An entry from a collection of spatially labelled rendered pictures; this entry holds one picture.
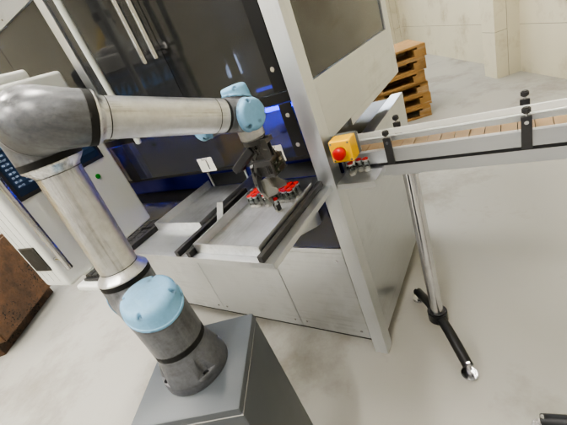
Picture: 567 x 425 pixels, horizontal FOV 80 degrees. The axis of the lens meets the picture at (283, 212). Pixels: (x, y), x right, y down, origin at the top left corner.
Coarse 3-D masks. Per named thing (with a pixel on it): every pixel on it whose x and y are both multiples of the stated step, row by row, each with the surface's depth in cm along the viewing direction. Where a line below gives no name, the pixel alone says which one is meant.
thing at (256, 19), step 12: (252, 0) 91; (252, 12) 92; (252, 24) 95; (264, 24) 93; (264, 36) 95; (264, 48) 97; (264, 60) 99; (276, 60) 97; (276, 72) 99; (276, 84) 102; (288, 108) 104; (288, 120) 106; (288, 132) 109; (300, 144) 109
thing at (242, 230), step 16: (304, 192) 107; (240, 208) 121; (256, 208) 117; (272, 208) 113; (288, 208) 108; (224, 224) 114; (240, 224) 110; (256, 224) 106; (272, 224) 103; (208, 240) 108; (224, 240) 105; (240, 240) 101; (256, 240) 98
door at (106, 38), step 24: (48, 0) 128; (72, 0) 122; (96, 0) 117; (120, 0) 112; (96, 24) 123; (120, 24) 118; (144, 24) 113; (96, 48) 130; (120, 48) 124; (144, 48) 119; (120, 72) 131; (144, 72) 125; (168, 72) 120; (168, 96) 126
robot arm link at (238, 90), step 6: (234, 84) 91; (240, 84) 88; (222, 90) 89; (228, 90) 88; (234, 90) 88; (240, 90) 88; (246, 90) 90; (222, 96) 90; (228, 96) 88; (234, 96) 88; (240, 96) 89; (246, 96) 90
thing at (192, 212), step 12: (252, 180) 140; (192, 192) 146; (204, 192) 151; (216, 192) 146; (228, 192) 141; (180, 204) 140; (192, 204) 143; (204, 204) 138; (216, 204) 134; (168, 216) 136; (180, 216) 137; (192, 216) 132; (204, 216) 128; (168, 228) 128; (180, 228) 124; (192, 228) 120
